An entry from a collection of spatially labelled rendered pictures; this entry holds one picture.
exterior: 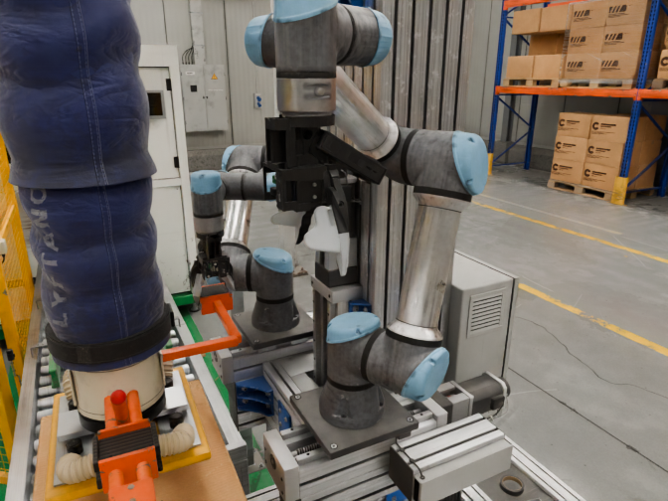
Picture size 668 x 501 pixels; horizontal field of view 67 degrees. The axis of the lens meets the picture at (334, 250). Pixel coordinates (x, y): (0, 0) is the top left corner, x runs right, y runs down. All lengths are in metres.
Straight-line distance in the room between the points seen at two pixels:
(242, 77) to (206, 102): 0.97
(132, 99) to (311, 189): 0.39
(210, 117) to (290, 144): 9.58
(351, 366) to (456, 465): 0.34
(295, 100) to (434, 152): 0.43
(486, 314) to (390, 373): 0.52
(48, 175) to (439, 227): 0.68
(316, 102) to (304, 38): 0.07
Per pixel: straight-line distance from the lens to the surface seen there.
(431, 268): 1.00
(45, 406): 2.38
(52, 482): 1.12
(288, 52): 0.64
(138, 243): 0.96
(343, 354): 1.08
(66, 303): 1.00
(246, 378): 1.59
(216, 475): 1.23
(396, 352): 1.02
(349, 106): 0.90
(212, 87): 10.21
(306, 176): 0.64
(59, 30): 0.89
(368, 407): 1.15
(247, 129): 10.71
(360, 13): 0.72
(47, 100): 0.90
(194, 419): 1.17
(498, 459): 1.33
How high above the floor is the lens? 1.76
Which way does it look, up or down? 19 degrees down
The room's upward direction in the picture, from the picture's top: straight up
